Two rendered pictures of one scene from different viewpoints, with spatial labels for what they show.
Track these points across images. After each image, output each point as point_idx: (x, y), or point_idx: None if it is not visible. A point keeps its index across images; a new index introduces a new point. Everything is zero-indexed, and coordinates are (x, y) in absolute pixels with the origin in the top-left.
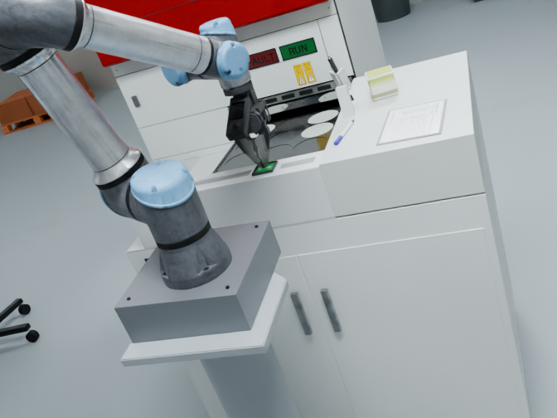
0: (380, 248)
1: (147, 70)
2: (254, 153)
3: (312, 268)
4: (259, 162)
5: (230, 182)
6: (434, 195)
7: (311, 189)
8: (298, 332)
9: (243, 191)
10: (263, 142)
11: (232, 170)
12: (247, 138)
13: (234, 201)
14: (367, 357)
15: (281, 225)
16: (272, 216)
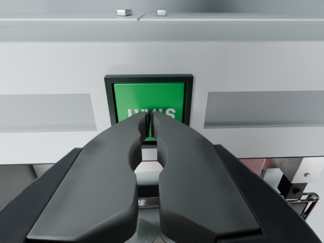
0: (5, 18)
1: None
2: (168, 139)
3: (123, 17)
4: (152, 114)
5: (283, 62)
6: None
7: (9, 32)
8: (171, 14)
9: (226, 35)
10: (77, 182)
11: (276, 150)
12: (191, 227)
13: (258, 32)
14: (115, 13)
15: (142, 24)
16: (155, 26)
